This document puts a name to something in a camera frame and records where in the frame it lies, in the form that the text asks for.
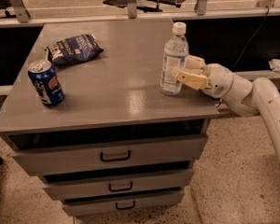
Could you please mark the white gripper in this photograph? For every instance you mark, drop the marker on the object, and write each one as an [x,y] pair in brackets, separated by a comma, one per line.
[218,80]

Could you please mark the clear plastic water bottle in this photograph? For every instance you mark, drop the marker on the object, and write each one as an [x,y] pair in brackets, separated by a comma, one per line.
[176,49]

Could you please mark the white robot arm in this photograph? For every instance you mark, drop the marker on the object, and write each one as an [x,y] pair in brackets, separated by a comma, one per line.
[243,97]

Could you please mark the white packet on ledge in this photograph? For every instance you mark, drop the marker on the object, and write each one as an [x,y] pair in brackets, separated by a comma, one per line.
[275,65]

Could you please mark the grey drawer cabinet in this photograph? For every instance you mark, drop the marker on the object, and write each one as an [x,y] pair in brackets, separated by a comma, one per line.
[113,98]

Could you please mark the dark blue chip bag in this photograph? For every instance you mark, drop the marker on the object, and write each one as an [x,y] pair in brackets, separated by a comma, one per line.
[73,50]

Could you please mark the blue soda can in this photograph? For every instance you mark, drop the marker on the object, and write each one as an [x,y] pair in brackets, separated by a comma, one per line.
[43,76]

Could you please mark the middle grey drawer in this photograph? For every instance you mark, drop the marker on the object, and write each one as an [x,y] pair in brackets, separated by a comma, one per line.
[119,184]

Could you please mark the grey drawer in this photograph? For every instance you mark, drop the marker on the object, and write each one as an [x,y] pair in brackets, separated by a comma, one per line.
[122,203]
[81,158]
[119,184]

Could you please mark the bottom grey drawer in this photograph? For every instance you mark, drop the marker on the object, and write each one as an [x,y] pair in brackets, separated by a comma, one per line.
[122,203]

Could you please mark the top grey drawer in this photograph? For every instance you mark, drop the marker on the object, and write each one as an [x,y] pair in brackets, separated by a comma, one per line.
[81,158]

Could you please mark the metal railing frame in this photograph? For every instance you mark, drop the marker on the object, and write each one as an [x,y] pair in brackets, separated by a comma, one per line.
[39,12]

